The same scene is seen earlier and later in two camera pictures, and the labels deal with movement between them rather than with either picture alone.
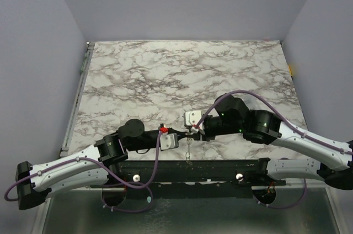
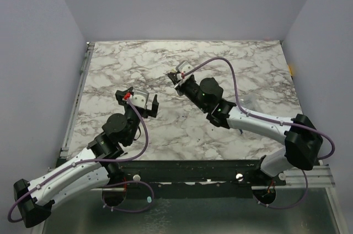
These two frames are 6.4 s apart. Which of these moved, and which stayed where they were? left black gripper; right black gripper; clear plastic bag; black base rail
Moved: right black gripper; left black gripper
Stayed: clear plastic bag; black base rail
